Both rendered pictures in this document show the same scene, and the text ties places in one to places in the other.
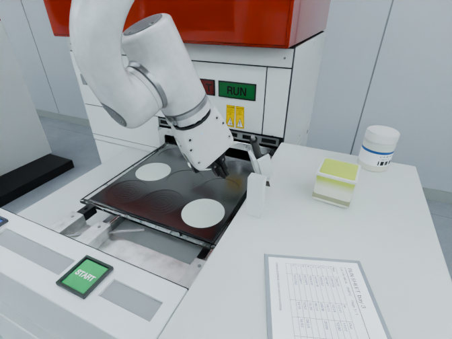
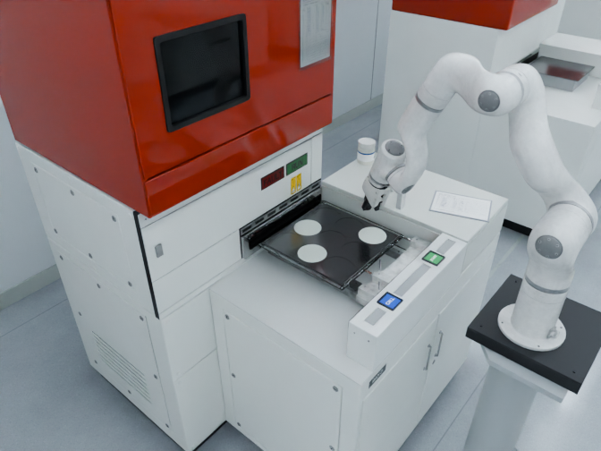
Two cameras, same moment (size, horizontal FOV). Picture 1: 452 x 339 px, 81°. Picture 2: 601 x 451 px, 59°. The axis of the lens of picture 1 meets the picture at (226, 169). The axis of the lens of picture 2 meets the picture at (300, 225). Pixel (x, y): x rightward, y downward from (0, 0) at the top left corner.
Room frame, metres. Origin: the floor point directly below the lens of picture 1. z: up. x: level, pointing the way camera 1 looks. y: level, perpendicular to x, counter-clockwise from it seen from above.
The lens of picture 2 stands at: (0.31, 1.61, 2.03)
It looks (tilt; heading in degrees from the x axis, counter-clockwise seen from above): 35 degrees down; 286
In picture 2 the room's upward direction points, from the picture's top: straight up
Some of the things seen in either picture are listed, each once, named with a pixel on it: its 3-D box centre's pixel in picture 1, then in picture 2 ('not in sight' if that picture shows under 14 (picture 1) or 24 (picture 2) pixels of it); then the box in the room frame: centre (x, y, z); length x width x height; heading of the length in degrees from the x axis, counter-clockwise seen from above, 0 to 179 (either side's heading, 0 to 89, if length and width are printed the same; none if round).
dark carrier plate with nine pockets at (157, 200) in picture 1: (185, 180); (331, 239); (0.61, 0.11, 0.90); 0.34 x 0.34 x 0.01; 66
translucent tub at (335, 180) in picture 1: (335, 182); not in sight; (0.45, -0.23, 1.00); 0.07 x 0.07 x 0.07; 61
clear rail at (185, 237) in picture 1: (140, 221); (373, 260); (0.45, 0.19, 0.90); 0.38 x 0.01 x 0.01; 66
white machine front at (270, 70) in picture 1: (168, 105); (246, 211); (0.90, 0.20, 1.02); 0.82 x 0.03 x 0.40; 66
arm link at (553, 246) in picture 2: not in sight; (554, 251); (-0.04, 0.36, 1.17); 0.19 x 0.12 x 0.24; 65
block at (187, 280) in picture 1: (192, 281); (422, 245); (0.30, 0.06, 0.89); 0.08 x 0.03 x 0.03; 156
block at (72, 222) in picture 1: (64, 228); (371, 293); (0.43, 0.35, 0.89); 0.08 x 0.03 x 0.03; 156
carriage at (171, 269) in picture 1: (123, 261); (396, 275); (0.36, 0.21, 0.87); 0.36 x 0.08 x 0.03; 66
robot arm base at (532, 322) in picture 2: not in sight; (538, 304); (-0.05, 0.33, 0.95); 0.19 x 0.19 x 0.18
